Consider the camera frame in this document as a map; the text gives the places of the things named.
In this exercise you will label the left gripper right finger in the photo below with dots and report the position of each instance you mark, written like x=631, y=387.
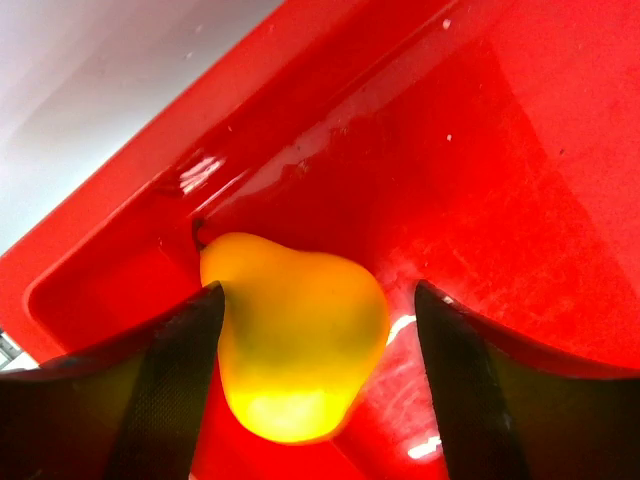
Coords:
x=510, y=408

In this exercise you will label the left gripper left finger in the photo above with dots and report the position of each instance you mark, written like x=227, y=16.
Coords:
x=130, y=407

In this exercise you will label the yellow toy lemon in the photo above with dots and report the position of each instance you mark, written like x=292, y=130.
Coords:
x=302, y=333

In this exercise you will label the red plastic bin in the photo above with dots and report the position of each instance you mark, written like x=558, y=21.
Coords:
x=489, y=148

